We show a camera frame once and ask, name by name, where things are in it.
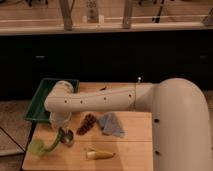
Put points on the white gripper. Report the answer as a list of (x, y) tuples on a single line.
[(59, 120)]

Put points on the green pepper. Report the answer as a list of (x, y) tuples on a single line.
[(50, 148)]

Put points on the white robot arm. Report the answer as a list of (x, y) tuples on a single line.
[(181, 123)]

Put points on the small metal cup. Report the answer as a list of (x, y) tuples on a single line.
[(68, 138)]

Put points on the light green cup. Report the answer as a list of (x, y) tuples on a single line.
[(36, 147)]

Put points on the brown grape bunch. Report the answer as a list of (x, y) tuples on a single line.
[(87, 123)]

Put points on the green plastic tray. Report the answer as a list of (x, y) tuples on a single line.
[(36, 111)]

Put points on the yellow corn cob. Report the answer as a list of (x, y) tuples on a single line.
[(95, 155)]

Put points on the blue cloth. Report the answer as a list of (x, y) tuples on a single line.
[(111, 125)]

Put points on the wooden board table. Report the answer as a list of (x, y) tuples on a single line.
[(133, 152)]

